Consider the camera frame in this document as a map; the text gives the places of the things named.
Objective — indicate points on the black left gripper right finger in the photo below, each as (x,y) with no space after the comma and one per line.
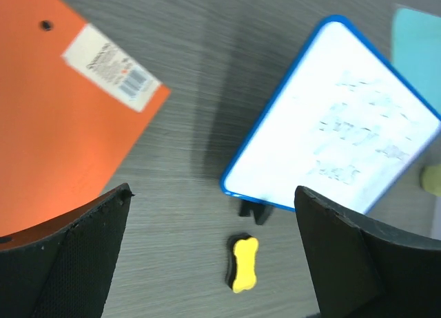
(361,267)

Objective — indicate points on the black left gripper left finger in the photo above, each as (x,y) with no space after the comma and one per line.
(64,267)

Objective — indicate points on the yellow bone-shaped eraser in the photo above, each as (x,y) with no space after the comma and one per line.
(241,270)

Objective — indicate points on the blue-framed whiteboard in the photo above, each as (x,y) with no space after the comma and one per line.
(342,122)

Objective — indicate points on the black whiteboard stand foot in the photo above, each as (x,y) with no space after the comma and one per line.
(261,212)

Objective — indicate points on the yellow-green object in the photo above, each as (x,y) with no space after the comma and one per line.
(430,179)

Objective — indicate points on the orange folder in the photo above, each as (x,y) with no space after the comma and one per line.
(73,103)

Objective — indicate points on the teal cutting board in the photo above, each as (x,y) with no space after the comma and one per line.
(415,51)

